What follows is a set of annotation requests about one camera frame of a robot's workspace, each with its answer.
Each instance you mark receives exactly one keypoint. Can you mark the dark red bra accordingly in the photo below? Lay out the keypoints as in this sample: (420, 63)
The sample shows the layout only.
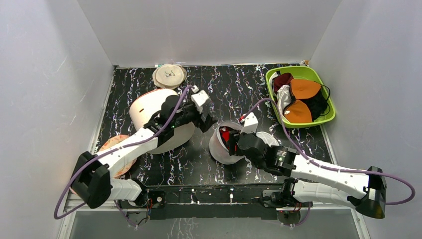
(281, 80)

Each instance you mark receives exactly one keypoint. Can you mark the white mesh laundry bag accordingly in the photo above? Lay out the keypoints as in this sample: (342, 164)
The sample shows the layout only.
(217, 149)

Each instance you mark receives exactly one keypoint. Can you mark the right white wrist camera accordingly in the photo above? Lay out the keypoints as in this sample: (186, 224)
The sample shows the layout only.
(249, 122)

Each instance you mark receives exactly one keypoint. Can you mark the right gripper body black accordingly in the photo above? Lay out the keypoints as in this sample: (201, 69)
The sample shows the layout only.
(233, 143)

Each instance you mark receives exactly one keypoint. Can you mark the red black bra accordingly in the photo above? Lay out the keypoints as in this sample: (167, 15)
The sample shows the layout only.
(224, 134)

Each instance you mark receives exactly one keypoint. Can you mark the orange black bra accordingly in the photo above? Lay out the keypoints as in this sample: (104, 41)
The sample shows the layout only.
(309, 103)

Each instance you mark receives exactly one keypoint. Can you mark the large beige cylindrical laundry bag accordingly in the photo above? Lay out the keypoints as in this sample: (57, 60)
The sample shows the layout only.
(146, 105)

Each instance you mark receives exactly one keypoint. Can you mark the small beige round bra bag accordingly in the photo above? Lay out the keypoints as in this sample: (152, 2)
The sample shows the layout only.
(169, 76)

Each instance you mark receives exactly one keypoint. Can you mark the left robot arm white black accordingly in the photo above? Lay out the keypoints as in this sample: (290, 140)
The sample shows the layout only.
(169, 128)

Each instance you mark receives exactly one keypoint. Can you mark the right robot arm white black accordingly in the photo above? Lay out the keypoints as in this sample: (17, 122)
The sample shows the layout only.
(310, 180)

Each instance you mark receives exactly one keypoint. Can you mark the white cloth in basin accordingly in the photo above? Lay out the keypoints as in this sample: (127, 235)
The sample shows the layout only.
(284, 98)

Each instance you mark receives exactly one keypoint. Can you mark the pink floral flat laundry bag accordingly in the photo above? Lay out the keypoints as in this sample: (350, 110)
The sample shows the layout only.
(113, 142)

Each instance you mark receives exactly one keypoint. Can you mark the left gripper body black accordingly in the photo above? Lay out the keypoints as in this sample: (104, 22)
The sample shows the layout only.
(190, 115)

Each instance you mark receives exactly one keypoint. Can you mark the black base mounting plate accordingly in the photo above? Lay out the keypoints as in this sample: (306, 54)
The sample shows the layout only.
(214, 201)

